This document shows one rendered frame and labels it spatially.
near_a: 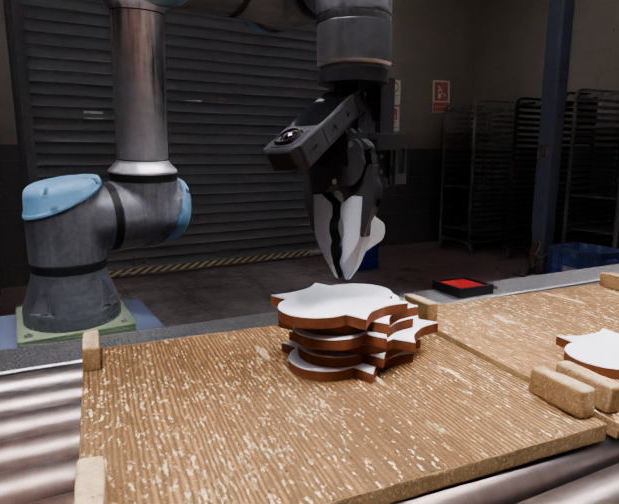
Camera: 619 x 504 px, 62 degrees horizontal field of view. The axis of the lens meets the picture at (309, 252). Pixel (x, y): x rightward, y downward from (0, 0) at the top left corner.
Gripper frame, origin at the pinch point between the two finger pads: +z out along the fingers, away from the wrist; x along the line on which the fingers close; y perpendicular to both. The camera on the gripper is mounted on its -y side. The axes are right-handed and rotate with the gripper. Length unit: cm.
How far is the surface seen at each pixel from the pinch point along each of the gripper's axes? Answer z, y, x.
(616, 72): -96, 580, 94
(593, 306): 10.5, 41.6, -15.7
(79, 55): -99, 180, 428
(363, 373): 9.7, -2.2, -4.9
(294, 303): 3.3, -4.5, 2.2
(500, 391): 10.6, 4.6, -16.1
